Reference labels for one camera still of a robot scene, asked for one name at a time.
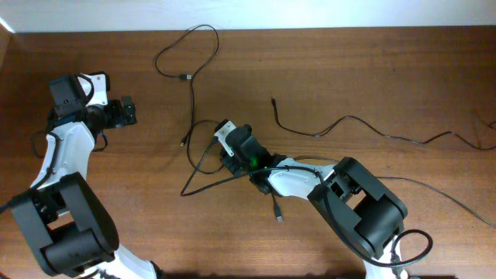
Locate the black USB cable bundle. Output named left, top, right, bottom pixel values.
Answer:
left=153, top=24, right=229, bottom=175

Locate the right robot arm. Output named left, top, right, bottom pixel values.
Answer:
left=215, top=120, right=408, bottom=278

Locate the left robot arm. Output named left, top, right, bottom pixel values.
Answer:
left=5, top=71, right=164, bottom=278

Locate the left camera cable black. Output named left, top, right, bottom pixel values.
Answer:
left=0, top=129, right=63, bottom=214

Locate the camera cable black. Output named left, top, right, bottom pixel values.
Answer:
left=230, top=157, right=433, bottom=268
left=0, top=129, right=63, bottom=214

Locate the right camera cable black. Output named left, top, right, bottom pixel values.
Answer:
left=230, top=157, right=433, bottom=268

